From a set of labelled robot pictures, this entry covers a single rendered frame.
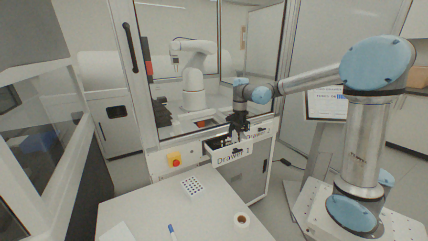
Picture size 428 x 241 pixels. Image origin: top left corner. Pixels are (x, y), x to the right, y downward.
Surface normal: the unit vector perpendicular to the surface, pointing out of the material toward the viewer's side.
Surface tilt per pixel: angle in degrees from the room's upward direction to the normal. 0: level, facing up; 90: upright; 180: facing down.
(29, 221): 90
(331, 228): 0
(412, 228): 0
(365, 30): 90
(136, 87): 90
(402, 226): 0
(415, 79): 91
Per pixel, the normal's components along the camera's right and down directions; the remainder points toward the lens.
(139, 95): 0.51, 0.35
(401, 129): -0.87, 0.22
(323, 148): -0.15, 0.41
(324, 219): -0.01, -0.91
